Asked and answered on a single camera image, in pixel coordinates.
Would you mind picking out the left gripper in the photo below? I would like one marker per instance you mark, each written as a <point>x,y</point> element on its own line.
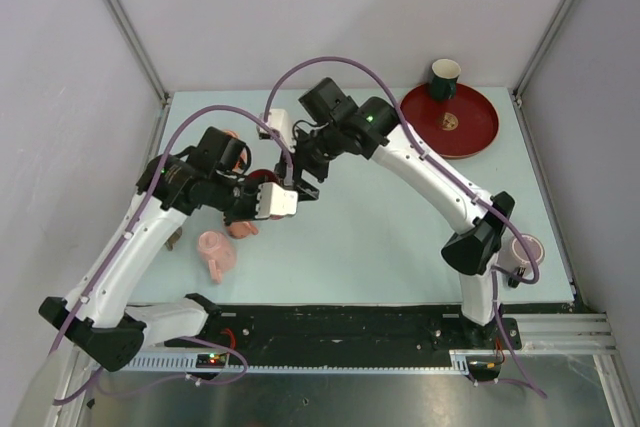
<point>248,215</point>

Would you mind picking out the lilac mug black handle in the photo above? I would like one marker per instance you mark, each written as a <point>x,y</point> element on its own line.
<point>512,256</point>

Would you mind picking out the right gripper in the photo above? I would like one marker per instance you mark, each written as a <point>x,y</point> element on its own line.
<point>306,190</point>

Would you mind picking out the dark green mug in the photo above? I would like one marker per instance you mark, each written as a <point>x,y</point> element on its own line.
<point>443,81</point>

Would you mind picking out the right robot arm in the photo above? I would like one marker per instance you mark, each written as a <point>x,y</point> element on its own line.
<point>376,130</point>

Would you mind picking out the large pink mug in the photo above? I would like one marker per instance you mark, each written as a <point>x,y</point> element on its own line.
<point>218,253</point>

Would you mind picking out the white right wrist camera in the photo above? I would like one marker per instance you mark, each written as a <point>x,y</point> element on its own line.
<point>279,121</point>

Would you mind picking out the round red tray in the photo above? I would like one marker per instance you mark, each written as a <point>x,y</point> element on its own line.
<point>457,128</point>

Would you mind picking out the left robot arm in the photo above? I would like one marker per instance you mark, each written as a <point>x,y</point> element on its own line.
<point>96,315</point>

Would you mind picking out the small salmon mug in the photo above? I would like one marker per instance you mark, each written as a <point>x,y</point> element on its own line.
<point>241,229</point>

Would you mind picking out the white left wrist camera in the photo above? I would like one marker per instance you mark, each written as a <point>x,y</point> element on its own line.
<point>275,202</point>

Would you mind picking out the orange mug black handle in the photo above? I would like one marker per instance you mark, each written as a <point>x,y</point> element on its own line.
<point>241,152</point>

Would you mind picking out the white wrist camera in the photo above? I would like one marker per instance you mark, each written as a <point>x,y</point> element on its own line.
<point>275,202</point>
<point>279,121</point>

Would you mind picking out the grey cable duct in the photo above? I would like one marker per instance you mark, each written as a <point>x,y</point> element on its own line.
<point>206,361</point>

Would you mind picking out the small brown cup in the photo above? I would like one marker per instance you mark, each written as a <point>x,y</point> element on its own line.
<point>173,239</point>

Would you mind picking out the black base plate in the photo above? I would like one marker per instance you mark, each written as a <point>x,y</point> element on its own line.
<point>441,326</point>

